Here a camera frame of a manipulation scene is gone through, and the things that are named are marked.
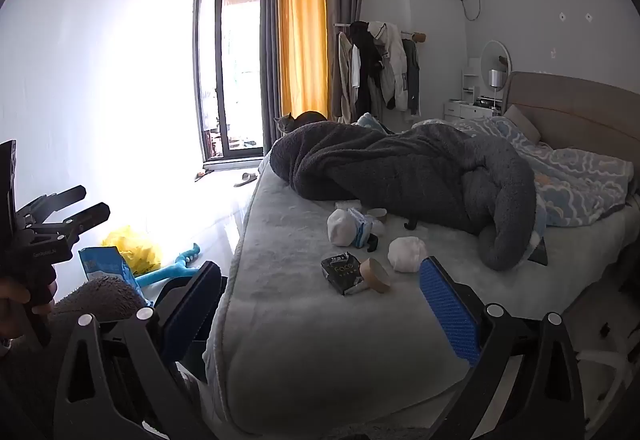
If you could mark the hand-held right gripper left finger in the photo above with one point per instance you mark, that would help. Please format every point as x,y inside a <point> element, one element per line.
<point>195,307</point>

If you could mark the blue cloud patterned duvet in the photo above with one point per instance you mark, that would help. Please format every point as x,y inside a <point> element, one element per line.
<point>575,174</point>

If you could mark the white table lamp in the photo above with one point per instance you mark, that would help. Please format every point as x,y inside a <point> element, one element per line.
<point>495,78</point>

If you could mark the beige pillow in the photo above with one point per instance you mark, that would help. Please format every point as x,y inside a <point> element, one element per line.
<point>522,122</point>

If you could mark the blue plastic toy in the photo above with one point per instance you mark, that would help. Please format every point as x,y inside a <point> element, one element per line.
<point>165,272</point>

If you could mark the blue tissue pack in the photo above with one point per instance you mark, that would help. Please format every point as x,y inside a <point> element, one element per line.
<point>364,227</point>

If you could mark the yellow plastic bag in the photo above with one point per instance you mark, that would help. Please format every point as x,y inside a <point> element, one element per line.
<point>135,247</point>

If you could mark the bed with beige headboard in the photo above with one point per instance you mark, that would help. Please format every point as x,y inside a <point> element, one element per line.
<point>310,350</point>

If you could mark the grey cat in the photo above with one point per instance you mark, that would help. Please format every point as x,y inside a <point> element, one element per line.
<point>305,118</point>

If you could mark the black plastic hook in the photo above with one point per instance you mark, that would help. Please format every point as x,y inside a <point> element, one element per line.
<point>411,223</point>

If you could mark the balcony glass door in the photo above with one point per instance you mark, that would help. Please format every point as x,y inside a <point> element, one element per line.
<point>235,64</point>

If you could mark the yellow curtain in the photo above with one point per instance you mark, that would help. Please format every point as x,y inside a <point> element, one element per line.
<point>302,29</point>

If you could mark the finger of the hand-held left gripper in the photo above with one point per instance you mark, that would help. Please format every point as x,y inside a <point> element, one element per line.
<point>67,196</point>
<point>92,214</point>

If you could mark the round wall mirror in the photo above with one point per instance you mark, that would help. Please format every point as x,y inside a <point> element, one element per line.
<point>492,54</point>

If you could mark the black garment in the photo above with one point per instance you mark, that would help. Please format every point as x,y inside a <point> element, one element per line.
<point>369,64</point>

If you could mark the person's left hand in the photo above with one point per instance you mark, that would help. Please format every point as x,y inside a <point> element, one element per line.
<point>12,307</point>

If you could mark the white shirt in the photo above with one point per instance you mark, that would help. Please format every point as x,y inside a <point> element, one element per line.
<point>355,67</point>

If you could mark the beige coat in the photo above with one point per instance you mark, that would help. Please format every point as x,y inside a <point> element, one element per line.
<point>344,74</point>

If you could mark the bubble wrap roll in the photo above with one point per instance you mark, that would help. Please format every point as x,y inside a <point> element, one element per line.
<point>341,227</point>

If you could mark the blue paper bag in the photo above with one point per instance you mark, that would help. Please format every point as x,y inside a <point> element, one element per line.
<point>102,265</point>

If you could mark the grey slipper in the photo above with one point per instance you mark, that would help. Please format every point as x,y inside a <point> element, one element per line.
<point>246,180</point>

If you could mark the grey garment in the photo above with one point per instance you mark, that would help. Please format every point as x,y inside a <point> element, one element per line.
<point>412,74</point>

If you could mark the white chair base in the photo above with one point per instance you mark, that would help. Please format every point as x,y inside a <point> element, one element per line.
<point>607,360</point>

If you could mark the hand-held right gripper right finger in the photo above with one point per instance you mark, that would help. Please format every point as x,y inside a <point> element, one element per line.
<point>447,315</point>

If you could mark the bubble wrap sheet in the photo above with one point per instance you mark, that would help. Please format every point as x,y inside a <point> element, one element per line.
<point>346,206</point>

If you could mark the white desktop shelf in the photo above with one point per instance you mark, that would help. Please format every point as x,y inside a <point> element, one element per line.
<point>471,84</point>

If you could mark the grey fleece blanket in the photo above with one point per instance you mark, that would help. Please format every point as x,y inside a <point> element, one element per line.
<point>400,169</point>

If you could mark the dark flat book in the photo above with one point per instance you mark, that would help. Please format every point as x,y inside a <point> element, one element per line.
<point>539,254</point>

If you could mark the large cardboard tape core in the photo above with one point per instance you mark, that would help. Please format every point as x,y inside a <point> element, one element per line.
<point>376,275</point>

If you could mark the black cardboard box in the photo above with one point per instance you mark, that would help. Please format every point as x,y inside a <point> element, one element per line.
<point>341,272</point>

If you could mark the dark trash bin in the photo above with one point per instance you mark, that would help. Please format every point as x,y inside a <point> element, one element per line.
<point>212,320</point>

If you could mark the white jacket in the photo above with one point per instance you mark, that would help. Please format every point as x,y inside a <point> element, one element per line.
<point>395,64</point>

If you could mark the white clothes rack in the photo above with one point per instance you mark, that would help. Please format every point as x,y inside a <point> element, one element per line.
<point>407,33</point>

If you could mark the small cardboard tape core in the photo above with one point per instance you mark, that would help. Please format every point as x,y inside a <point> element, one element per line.
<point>378,215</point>

